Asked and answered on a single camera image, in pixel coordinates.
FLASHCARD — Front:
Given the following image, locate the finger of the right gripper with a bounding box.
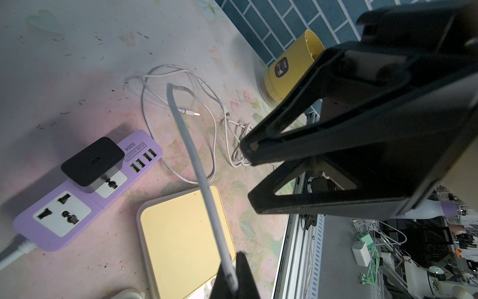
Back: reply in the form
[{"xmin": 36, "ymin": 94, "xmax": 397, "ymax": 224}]
[
  {"xmin": 240, "ymin": 48, "xmax": 410, "ymax": 165},
  {"xmin": 248, "ymin": 156, "xmax": 414, "ymax": 220}
]

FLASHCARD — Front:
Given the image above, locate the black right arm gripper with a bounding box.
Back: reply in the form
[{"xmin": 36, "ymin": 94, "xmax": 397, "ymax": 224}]
[{"xmin": 318, "ymin": 1, "xmax": 478, "ymax": 209}]

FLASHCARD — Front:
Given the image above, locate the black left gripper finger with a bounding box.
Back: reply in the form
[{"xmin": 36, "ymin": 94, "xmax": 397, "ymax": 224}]
[{"xmin": 210, "ymin": 252, "xmax": 260, "ymax": 299}]

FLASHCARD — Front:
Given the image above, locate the yellow top kitchen scale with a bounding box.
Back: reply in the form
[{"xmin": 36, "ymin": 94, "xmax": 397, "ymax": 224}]
[{"xmin": 136, "ymin": 188, "xmax": 220, "ymax": 299}]

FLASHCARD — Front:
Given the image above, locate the blue top kitchen scale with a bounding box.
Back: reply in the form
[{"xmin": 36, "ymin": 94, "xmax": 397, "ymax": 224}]
[{"xmin": 103, "ymin": 288, "xmax": 146, "ymax": 299}]

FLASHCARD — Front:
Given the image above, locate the white usb charging cable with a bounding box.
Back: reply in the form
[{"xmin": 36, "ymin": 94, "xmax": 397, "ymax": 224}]
[{"xmin": 166, "ymin": 83, "xmax": 240, "ymax": 296}]

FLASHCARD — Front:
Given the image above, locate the black charger adapter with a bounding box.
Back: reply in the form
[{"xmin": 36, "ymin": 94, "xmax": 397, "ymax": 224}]
[{"xmin": 60, "ymin": 137, "xmax": 124, "ymax": 193}]

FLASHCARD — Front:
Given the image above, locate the purple power strip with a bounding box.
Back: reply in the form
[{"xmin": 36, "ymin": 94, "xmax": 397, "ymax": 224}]
[{"xmin": 13, "ymin": 130, "xmax": 163, "ymax": 252}]

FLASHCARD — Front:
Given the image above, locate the yellow cup with pens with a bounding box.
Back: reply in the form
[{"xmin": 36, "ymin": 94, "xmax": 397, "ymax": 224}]
[{"xmin": 260, "ymin": 29, "xmax": 325, "ymax": 107}]

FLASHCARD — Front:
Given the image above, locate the aluminium front rail frame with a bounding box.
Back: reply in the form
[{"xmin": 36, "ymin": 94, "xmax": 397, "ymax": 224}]
[{"xmin": 272, "ymin": 108, "xmax": 326, "ymax": 299}]

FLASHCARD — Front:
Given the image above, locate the tangled white usb cable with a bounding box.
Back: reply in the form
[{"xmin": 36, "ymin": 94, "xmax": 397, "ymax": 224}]
[{"xmin": 124, "ymin": 64, "xmax": 262, "ymax": 186}]

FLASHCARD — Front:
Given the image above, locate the white power strip cord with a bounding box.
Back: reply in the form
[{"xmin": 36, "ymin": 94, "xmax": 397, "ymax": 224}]
[{"xmin": 0, "ymin": 238, "xmax": 38, "ymax": 272}]

